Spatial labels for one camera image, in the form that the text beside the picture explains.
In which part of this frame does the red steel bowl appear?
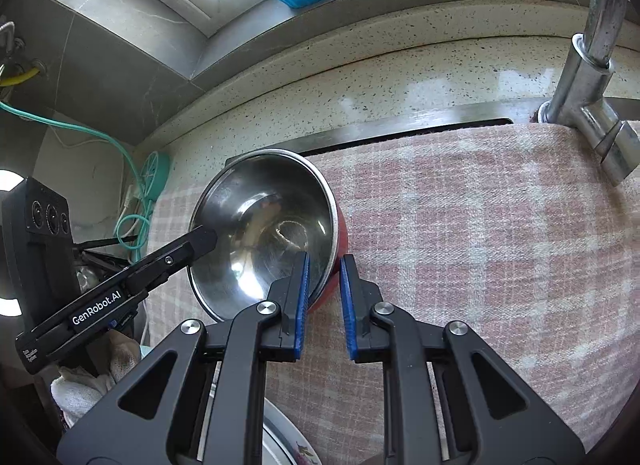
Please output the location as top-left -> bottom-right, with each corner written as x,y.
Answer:
188,148 -> 348,322

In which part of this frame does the chrome kitchen faucet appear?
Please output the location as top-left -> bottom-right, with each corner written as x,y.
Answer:
537,0 -> 639,185

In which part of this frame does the white rag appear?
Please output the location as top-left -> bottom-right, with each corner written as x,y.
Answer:
50,331 -> 142,428

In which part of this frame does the pink checked cloth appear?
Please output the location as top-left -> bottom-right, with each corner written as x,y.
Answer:
144,120 -> 640,465

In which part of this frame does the teal green cable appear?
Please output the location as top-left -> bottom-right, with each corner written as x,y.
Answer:
0,98 -> 173,266

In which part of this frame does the yellow hose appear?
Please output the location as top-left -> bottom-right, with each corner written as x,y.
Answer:
0,65 -> 42,90

